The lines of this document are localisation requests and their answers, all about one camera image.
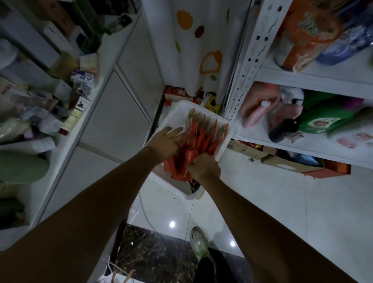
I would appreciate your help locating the orange snack bag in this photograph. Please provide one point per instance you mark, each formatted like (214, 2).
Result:
(309, 35)

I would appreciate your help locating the red and white carton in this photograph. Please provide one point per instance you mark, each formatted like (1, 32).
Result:
(174, 93)

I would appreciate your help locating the black bottle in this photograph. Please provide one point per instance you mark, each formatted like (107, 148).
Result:
(282, 131)

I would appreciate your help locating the row of red snack packets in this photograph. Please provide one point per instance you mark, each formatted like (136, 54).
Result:
(201, 140)

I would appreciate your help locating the person's right hand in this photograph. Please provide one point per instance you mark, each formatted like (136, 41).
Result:
(207, 167)

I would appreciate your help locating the person's right fingers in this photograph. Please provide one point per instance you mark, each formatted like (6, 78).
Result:
(193, 166)

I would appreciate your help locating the white counter cabinet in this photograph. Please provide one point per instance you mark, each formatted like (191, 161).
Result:
(116, 116)

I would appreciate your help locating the small brown cardboard box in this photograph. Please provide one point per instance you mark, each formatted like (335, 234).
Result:
(247, 148)

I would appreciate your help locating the yellow packet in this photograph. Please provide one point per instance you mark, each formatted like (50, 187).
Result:
(211, 102)

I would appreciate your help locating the long brown cardboard box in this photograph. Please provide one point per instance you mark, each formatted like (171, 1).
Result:
(288, 163)

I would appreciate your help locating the person's left hand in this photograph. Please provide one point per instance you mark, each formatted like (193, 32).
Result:
(163, 145)

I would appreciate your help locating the white packet with face prints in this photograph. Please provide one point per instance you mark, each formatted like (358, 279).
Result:
(355, 138)

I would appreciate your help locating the pale green bag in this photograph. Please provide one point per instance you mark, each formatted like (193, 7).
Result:
(20, 166)

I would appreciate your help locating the white curtain with coloured dots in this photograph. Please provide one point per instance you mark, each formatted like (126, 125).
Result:
(189, 43)

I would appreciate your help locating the blue and white bag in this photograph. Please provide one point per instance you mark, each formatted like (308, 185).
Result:
(346, 40)

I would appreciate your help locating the pile of small cosmetic boxes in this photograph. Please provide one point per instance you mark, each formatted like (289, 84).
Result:
(49, 108)

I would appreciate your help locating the pink bottle with white cap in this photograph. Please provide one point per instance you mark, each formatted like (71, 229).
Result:
(259, 113)

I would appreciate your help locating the person's left fingers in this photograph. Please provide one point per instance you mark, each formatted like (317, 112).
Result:
(176, 134)

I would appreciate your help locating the person's left forearm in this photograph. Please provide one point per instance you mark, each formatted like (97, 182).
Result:
(78, 221)

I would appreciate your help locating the white plastic bin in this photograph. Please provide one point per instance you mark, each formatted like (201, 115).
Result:
(177, 116)

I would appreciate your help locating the person's leg in dark trousers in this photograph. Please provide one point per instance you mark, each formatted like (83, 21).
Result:
(215, 268)

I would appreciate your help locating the white metal shelf rack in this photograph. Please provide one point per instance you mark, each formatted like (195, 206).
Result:
(250, 52)

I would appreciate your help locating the person's grey-green shoe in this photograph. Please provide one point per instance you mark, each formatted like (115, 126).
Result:
(199, 242)

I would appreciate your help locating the person's right forearm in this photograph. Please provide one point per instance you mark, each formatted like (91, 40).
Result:
(262, 230)

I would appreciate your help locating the orange box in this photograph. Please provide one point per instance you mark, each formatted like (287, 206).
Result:
(329, 170)

